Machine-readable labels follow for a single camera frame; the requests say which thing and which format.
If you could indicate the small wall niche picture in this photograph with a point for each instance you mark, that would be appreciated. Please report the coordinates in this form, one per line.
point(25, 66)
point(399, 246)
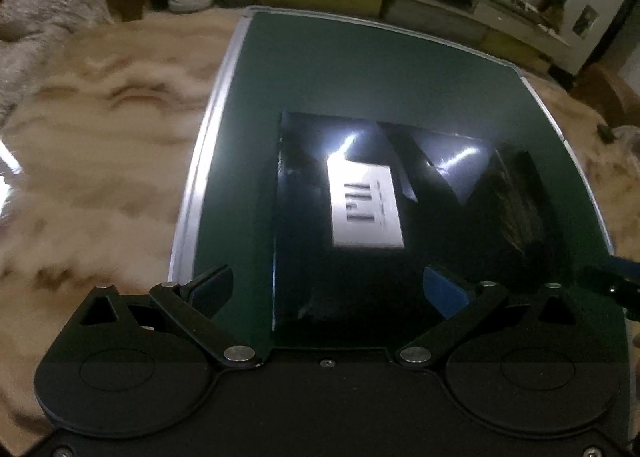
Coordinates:
point(585, 22)

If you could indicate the white lace chair cover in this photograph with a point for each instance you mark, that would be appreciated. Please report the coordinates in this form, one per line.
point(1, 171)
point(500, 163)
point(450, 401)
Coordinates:
point(627, 136)

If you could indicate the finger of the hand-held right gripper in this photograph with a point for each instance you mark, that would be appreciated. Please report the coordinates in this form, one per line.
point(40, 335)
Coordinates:
point(622, 287)

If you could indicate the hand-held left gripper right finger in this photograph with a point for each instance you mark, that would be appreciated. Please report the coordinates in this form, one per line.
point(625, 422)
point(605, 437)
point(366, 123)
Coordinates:
point(445, 289)

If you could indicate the green board with metal frame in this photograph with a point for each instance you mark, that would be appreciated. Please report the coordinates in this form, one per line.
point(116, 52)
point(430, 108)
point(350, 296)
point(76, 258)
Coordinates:
point(350, 67)

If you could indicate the brown leather armchair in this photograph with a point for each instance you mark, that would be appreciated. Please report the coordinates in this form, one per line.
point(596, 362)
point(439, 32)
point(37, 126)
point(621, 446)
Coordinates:
point(607, 92)

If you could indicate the black plastic mailer bag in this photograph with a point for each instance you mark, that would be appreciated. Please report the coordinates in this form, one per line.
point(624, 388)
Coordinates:
point(350, 147)

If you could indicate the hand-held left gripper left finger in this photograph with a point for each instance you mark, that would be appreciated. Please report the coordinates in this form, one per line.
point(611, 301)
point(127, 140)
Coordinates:
point(210, 287)

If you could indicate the beige fuzzy sofa blanket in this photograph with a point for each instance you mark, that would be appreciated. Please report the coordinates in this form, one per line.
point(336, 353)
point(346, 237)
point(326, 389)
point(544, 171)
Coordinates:
point(45, 12)

